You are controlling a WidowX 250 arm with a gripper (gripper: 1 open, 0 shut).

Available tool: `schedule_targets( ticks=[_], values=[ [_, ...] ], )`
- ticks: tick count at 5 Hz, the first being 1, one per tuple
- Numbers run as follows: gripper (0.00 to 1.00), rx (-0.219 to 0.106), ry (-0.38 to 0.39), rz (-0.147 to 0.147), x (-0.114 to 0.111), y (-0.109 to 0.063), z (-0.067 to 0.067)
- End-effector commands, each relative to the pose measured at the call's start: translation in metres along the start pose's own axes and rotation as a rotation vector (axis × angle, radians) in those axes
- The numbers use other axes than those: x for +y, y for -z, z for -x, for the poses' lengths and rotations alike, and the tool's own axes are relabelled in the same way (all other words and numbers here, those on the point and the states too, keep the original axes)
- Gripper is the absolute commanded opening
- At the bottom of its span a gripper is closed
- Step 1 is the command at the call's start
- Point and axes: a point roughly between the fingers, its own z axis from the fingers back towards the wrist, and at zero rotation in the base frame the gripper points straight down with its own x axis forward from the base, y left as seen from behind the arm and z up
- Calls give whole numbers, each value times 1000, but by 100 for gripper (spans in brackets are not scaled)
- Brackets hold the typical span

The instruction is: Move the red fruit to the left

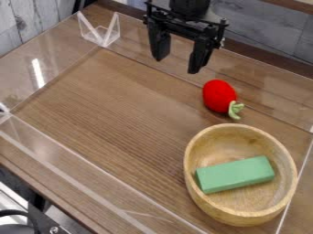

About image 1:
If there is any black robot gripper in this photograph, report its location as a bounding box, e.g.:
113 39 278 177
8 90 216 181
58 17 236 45
146 0 229 74

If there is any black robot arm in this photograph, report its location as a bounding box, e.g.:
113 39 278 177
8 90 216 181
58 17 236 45
143 0 229 74

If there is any red knitted strawberry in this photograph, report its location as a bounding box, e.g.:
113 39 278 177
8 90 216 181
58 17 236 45
202 80 245 120

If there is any green rectangular block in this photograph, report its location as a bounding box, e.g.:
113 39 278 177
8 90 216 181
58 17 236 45
194 155 276 194

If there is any light wooden bowl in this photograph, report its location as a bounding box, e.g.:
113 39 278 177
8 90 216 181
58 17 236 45
183 123 297 227

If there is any black metal stand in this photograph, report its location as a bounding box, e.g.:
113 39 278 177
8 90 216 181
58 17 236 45
0 167 74 234

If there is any clear acrylic enclosure wall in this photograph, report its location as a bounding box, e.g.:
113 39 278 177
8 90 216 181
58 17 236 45
0 6 313 234

